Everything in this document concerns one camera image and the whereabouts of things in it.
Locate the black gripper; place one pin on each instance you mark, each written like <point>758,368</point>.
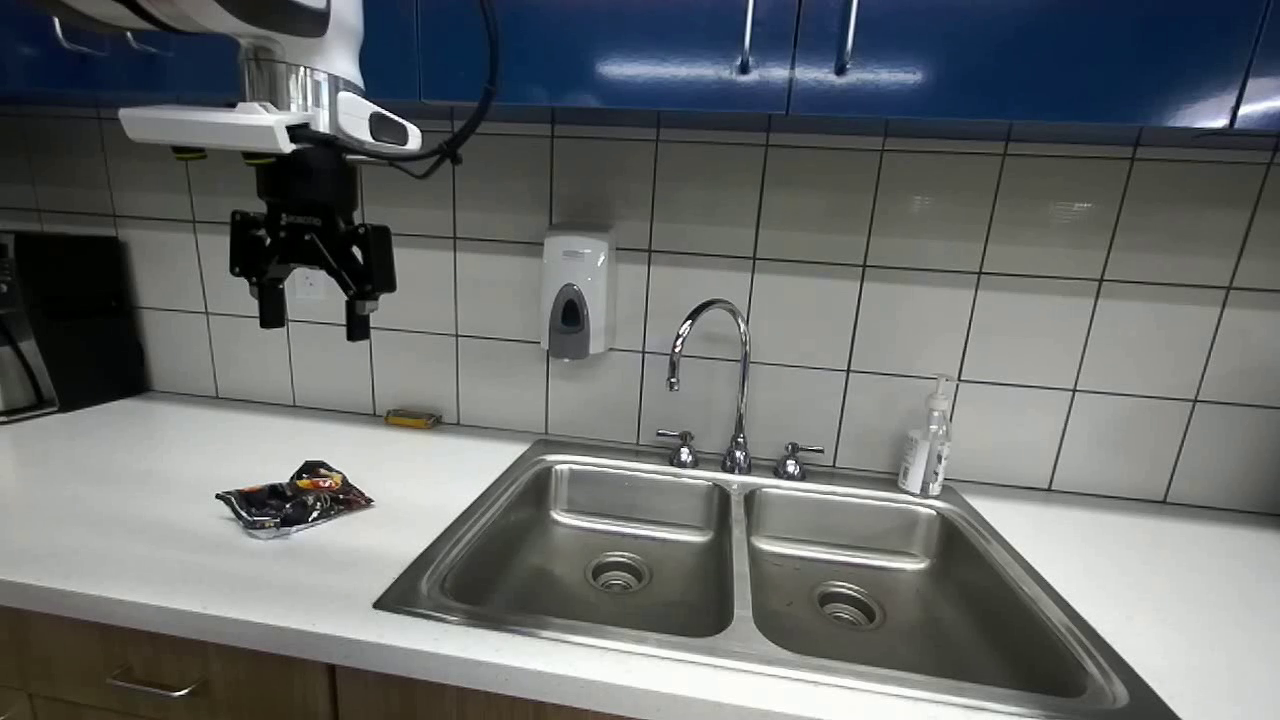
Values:
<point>309,201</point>

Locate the black snack packet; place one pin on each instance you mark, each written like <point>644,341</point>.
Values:
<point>299,499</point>

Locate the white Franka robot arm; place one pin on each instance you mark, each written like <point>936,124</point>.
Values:
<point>315,55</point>

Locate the stainless steel double sink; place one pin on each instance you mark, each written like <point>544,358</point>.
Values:
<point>666,547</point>

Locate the yellow sponge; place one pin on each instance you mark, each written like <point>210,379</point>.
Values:
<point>415,422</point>

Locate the black coffee machine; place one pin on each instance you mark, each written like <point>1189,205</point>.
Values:
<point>72,320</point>

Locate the wooden drawer front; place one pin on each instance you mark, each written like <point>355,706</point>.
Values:
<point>254,672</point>

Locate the wooden lower cabinet door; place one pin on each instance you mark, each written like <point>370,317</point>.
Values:
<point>441,703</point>

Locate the chrome gooseneck faucet spout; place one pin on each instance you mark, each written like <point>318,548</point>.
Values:
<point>739,402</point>

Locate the clear pump soap bottle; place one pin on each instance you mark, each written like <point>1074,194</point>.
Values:
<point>924,446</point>

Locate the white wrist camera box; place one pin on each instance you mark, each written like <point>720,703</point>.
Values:
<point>215,124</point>

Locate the white wall soap dispenser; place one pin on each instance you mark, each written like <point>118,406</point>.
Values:
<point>579,284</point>

